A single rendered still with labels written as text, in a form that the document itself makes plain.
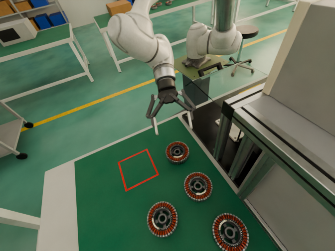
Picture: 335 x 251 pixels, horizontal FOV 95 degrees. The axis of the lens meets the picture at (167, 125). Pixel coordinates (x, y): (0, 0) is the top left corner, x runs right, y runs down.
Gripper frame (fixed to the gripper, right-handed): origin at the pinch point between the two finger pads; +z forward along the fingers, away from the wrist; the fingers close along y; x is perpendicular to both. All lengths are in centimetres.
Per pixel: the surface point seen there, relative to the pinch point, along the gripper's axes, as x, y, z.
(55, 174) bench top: -17, 62, 10
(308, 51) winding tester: 31.4, -28.2, -5.2
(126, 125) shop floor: -130, 59, -38
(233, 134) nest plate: -16.4, -28.2, 4.7
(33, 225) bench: -53, 107, 42
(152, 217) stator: -1.2, 12.9, 30.5
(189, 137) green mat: -21.5, -7.3, 2.1
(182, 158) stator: -11.9, -1.8, 11.7
